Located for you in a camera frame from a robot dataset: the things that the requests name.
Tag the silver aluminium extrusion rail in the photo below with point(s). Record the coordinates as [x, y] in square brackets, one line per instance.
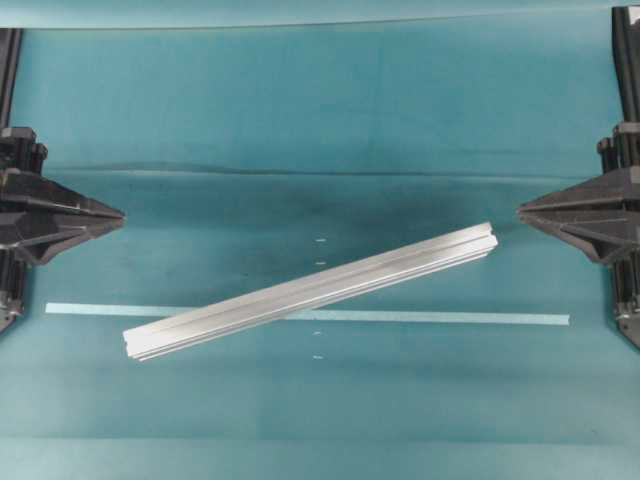
[312, 291]

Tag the teal table mat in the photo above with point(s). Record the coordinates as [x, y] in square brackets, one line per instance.
[248, 157]

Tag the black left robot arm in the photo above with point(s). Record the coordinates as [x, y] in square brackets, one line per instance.
[40, 218]

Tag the light blue tape strip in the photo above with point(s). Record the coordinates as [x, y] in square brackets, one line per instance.
[327, 315]

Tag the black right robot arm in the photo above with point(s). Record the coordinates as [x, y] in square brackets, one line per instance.
[620, 153]

